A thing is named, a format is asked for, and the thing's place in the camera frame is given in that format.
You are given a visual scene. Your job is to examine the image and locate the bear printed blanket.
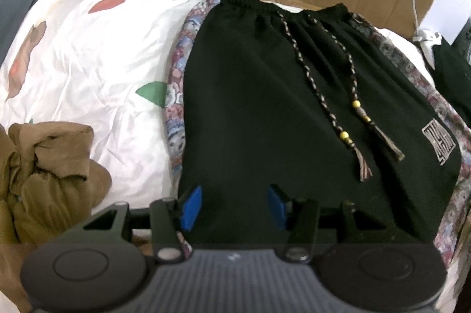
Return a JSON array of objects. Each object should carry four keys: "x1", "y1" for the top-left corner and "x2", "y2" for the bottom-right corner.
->
[{"x1": 0, "y1": 0, "x2": 471, "y2": 313}]

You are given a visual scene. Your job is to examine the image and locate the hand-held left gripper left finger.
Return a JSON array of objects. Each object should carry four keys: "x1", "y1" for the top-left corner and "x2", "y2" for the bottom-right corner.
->
[{"x1": 83, "y1": 185, "x2": 203, "y2": 264}]

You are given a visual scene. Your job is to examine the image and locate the folded black garment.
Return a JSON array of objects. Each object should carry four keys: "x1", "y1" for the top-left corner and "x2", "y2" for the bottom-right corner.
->
[{"x1": 430, "y1": 36, "x2": 471, "y2": 108}]

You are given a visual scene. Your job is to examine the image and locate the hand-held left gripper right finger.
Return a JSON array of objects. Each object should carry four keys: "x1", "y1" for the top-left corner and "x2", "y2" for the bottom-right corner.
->
[{"x1": 266, "y1": 184, "x2": 391, "y2": 264}]

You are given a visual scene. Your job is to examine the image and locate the brown garment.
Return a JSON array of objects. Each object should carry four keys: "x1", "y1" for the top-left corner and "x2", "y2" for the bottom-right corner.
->
[{"x1": 0, "y1": 121, "x2": 113, "y2": 310}]

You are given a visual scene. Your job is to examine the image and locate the black pants patterned side stripes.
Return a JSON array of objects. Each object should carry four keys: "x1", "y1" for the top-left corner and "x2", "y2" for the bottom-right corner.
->
[{"x1": 162, "y1": 0, "x2": 471, "y2": 266}]

